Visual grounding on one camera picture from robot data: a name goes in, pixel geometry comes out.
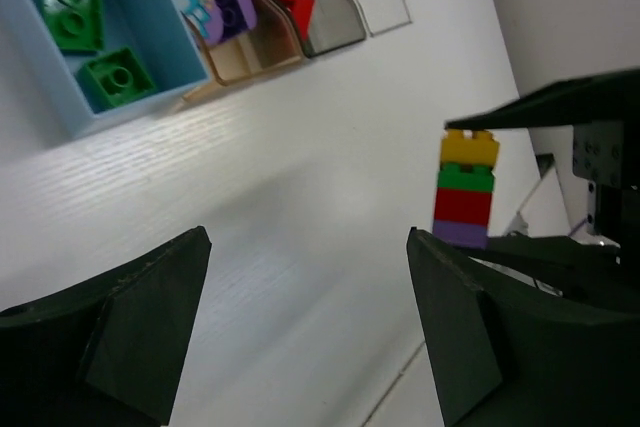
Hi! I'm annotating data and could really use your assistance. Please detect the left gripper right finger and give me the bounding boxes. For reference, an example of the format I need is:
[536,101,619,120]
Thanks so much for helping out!
[406,228,639,426]

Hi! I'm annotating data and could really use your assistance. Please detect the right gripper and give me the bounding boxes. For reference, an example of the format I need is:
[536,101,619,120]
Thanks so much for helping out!
[445,68,639,297]

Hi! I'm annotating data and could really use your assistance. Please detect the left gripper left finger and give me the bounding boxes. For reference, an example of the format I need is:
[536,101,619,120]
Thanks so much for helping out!
[1,226,211,426]

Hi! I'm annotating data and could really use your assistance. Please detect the striped lego block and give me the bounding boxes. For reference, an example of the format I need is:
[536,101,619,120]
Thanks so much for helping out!
[432,129,500,249]

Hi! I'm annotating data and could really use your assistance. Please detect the plain green lego brick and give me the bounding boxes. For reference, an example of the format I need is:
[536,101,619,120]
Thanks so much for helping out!
[76,47,157,113]

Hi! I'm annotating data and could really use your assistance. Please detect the blue container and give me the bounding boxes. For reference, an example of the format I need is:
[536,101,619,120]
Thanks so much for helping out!
[1,0,209,137]

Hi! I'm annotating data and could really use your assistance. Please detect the grey translucent container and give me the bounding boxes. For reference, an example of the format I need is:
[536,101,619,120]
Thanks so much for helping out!
[272,0,367,59]

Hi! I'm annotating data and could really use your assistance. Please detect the tan translucent container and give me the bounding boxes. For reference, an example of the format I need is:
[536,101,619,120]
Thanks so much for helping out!
[182,0,305,105]

